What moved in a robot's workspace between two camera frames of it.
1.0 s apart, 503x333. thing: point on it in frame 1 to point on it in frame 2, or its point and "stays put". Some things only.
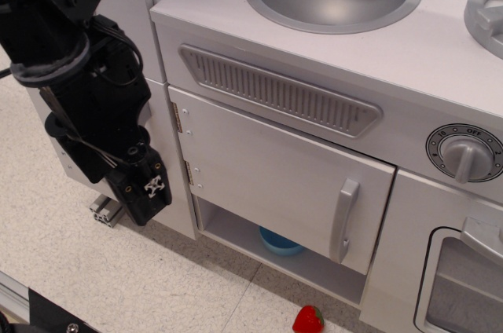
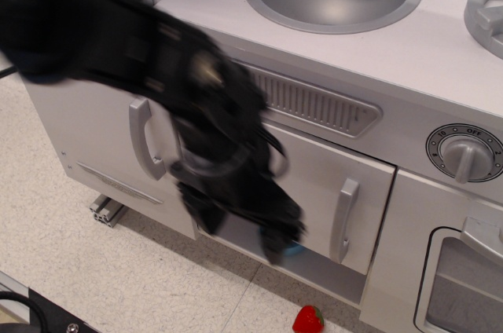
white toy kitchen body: x=335 y=119 stays put
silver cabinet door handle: x=341 y=220 stays put
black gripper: x=122 y=155 to x=238 y=160
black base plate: x=46 y=316 stays put
